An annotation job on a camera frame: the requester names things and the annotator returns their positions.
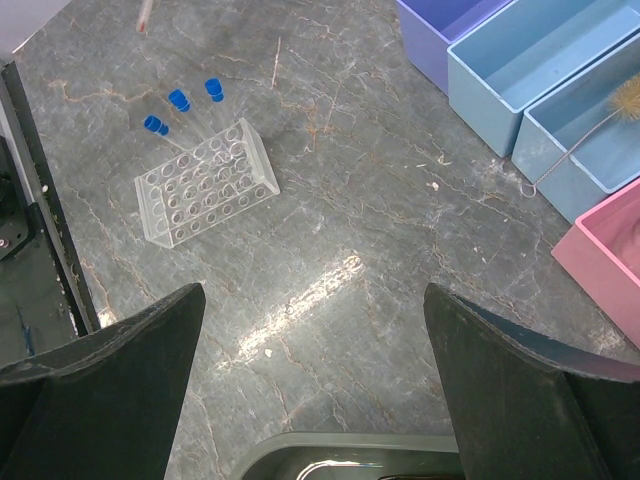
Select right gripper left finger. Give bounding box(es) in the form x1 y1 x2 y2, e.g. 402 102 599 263
1 283 206 479

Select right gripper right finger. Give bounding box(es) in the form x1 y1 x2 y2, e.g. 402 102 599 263
423 283 639 479

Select test tube blue cap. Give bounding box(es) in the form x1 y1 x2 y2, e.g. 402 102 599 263
143 115 193 151
168 89 215 140
204 77 234 131

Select glass pipette rod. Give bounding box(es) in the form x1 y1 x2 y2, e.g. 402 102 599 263
136 0 154 33

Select pink bin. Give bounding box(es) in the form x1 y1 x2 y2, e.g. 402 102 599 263
552 180 639 345

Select dark green tray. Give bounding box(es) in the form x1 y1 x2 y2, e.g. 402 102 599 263
231 432 465 479

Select light blue bin right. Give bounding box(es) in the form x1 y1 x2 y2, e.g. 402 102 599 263
511 35 639 222

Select light blue bin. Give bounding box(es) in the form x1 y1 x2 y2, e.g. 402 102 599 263
511 35 639 222
447 0 639 157

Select clear test tube rack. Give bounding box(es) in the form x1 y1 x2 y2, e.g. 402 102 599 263
134 118 281 249

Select light blue bin left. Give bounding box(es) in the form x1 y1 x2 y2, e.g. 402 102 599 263
447 0 639 157

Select purple bin leftmost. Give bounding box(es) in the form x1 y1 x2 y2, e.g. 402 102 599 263
396 0 510 95

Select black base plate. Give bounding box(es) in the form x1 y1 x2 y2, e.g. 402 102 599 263
1 54 101 365

